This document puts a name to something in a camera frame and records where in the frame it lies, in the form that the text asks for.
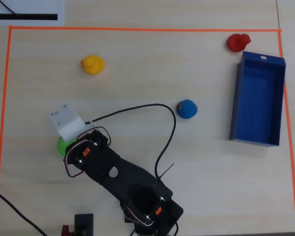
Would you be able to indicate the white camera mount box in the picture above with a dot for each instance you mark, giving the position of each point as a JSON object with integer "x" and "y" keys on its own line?
{"x": 67, "y": 121}

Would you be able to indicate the small black box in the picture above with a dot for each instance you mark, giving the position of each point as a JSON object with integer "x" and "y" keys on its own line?
{"x": 84, "y": 223}

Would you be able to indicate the blue plastic box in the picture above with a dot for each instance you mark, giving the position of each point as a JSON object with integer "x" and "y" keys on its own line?
{"x": 256, "y": 105}

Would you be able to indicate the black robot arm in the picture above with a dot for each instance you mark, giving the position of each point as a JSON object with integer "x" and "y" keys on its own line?
{"x": 127, "y": 172}

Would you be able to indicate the white paper with black bar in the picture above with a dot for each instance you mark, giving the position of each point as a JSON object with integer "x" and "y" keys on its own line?
{"x": 39, "y": 7}

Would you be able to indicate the blue rubber duck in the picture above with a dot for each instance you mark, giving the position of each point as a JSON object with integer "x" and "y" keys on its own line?
{"x": 187, "y": 109}

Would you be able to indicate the green rubber duck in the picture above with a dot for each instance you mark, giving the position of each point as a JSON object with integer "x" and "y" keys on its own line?
{"x": 62, "y": 145}

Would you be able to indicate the black zip tie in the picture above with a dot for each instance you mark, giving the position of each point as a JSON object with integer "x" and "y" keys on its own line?
{"x": 167, "y": 170}

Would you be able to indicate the red rubber duck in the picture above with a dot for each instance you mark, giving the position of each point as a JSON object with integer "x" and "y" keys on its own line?
{"x": 237, "y": 43}

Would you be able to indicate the yellow rubber duck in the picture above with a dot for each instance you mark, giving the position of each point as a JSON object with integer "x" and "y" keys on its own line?
{"x": 93, "y": 65}

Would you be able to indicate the orange tape strip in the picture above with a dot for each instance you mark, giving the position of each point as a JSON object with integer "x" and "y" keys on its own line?
{"x": 137, "y": 29}
{"x": 288, "y": 127}
{"x": 2, "y": 118}

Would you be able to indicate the red clamp knob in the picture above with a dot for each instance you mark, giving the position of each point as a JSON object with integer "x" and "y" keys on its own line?
{"x": 66, "y": 230}

